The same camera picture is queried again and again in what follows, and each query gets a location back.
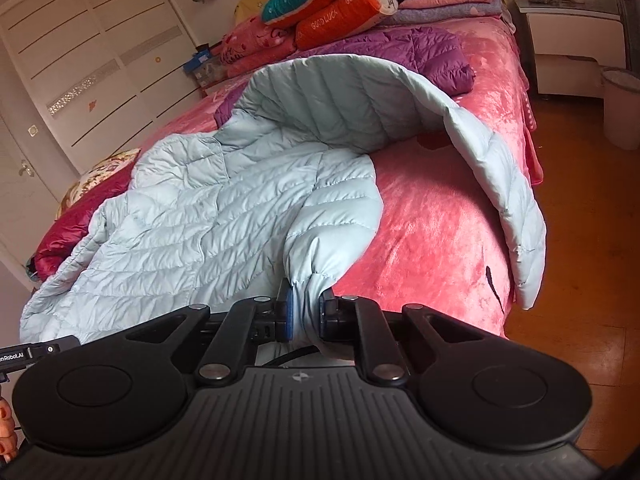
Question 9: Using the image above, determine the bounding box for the yellow cloth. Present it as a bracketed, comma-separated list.
[234, 0, 287, 25]

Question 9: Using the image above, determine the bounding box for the maroon down jacket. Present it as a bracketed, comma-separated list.
[32, 187, 108, 281]

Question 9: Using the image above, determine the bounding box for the white trash bin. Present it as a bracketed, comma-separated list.
[600, 66, 640, 152]

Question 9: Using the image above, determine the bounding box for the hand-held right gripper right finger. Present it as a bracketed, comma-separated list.
[318, 287, 482, 389]

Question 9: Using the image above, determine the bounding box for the purple down jacket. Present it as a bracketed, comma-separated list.
[215, 25, 477, 128]

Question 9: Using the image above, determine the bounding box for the white wardrobe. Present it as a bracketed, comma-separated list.
[0, 0, 242, 223]

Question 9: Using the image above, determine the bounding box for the person's left hand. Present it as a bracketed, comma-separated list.
[0, 394, 21, 462]

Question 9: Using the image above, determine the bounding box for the pink printed folded blanket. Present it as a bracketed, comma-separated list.
[219, 14, 302, 80]

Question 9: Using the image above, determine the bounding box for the pink plush bed blanket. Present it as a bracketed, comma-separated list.
[30, 15, 546, 356]

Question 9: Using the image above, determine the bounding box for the floral pillow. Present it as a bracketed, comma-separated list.
[55, 147, 143, 221]

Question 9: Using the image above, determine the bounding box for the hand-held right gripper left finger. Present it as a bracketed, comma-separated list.
[125, 277, 297, 387]

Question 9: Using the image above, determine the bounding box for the light blue down jacket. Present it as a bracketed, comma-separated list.
[19, 54, 547, 347]

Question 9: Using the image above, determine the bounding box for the lavender folded blanket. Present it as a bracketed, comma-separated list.
[380, 0, 503, 29]

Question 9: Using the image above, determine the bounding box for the white nightstand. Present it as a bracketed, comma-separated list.
[509, 0, 629, 99]

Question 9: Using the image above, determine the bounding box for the orange folded quilt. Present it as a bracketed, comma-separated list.
[294, 0, 401, 52]

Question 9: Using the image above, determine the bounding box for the blue box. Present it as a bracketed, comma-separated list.
[182, 47, 224, 87]

